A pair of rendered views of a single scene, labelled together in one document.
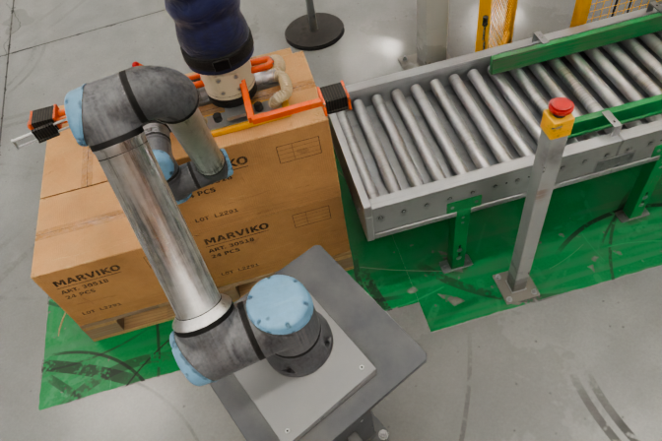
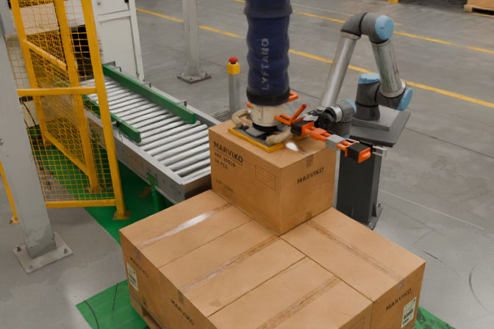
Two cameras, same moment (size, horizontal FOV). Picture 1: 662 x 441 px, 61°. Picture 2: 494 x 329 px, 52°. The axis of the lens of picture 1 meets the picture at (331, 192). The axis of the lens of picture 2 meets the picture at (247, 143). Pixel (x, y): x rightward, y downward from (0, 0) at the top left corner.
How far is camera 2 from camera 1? 3.74 m
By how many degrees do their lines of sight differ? 88
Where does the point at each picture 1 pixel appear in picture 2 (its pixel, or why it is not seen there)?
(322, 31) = not seen: outside the picture
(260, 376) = (385, 118)
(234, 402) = (399, 125)
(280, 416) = (392, 113)
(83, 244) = (381, 249)
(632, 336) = not seen: hidden behind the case
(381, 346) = not seen: hidden behind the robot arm
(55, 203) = (367, 287)
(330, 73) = (46, 316)
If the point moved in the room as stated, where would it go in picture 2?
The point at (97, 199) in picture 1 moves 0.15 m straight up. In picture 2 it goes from (343, 264) to (345, 238)
